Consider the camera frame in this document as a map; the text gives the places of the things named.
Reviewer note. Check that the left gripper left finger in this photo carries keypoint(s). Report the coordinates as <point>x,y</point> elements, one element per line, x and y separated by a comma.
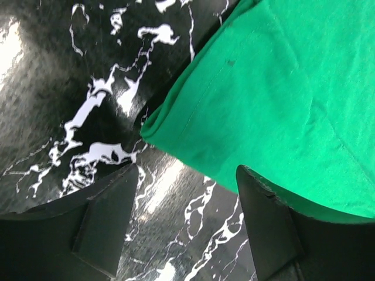
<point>77,237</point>

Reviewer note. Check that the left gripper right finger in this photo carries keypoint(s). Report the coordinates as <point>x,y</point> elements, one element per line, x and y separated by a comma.
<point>292,238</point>

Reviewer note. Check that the green t shirt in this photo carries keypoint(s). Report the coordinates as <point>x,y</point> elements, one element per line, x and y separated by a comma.
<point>285,88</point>

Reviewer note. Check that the black marble pattern mat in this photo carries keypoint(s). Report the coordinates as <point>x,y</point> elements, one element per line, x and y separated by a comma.
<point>78,80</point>

